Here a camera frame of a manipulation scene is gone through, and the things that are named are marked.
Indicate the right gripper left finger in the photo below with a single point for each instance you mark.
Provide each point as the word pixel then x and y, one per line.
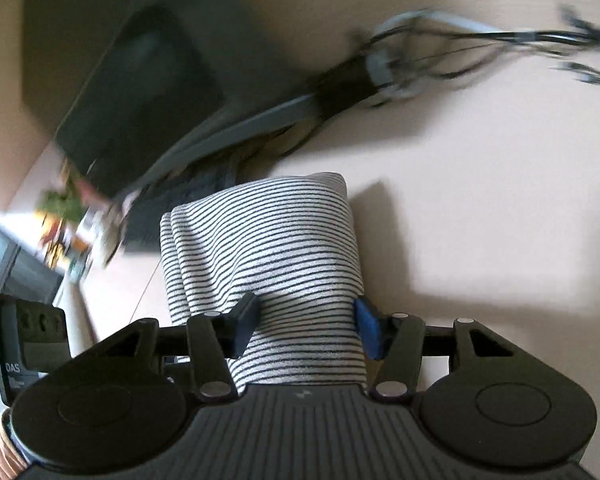
pixel 213 338

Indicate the black computer monitor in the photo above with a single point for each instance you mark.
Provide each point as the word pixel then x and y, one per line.
pixel 133 89

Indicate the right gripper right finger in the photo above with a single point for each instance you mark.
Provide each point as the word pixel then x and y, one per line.
pixel 395 340

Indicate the black keyboard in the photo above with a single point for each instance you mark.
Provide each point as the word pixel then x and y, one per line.
pixel 142 223

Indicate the striped white black garment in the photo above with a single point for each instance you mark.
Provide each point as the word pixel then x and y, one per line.
pixel 291 241

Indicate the green plant in white pot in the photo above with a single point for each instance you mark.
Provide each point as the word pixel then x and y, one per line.
pixel 64 201

